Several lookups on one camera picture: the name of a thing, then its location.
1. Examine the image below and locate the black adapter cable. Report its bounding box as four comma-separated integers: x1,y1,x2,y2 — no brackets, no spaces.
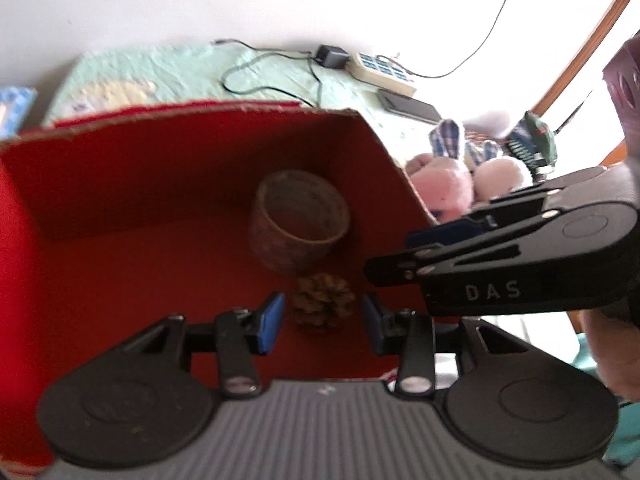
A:
215,39,326,108

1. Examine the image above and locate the black smartphone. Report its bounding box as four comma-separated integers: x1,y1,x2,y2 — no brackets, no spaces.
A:
376,88,442,123

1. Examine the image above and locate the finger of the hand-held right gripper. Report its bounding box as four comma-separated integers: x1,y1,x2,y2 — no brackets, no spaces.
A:
363,209,568,288
405,166,622,250

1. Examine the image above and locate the wooden frame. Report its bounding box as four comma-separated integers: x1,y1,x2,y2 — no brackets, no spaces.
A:
530,0,640,121

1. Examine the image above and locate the thin black power cable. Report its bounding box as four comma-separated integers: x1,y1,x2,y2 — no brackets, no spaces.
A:
400,0,538,80

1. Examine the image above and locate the brown pine cone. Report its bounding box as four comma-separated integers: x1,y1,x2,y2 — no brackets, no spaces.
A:
290,273,355,333

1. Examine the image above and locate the black power adapter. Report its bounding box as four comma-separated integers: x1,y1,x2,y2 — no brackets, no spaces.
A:
315,45,349,69

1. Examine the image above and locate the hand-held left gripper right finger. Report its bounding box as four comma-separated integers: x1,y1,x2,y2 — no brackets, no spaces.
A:
361,292,531,396

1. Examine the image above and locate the large red cardboard box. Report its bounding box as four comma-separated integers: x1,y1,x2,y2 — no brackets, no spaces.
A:
0,101,438,466

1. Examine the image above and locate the person's right forearm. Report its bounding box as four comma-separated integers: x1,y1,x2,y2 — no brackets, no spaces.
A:
580,307,640,401

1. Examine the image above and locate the pink plush bunny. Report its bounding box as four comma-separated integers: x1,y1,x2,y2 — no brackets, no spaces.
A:
404,119,475,223

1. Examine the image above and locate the white power strip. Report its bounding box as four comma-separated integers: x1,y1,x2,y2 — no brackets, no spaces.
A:
345,51,418,98

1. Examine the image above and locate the white plush bunny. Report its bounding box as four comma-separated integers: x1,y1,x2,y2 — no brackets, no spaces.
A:
465,140,533,206

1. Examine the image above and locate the blue patterned packet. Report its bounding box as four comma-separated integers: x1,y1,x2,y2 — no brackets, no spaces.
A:
0,86,38,140

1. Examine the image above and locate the green bed sheet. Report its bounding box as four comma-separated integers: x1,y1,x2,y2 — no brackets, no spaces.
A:
42,42,451,171

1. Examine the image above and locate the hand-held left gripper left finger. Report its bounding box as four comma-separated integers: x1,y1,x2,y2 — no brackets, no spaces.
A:
112,292,287,396

